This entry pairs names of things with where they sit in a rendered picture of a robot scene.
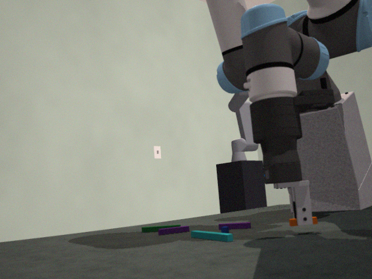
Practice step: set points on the orange rod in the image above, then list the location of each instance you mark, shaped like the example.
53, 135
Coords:
293, 222

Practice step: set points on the purple rod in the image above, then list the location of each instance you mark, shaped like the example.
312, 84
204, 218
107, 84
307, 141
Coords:
173, 230
235, 225

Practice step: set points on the turquoise rod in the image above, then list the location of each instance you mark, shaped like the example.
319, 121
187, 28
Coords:
212, 235

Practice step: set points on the dark green rod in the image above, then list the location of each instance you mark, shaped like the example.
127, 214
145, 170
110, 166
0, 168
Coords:
155, 228

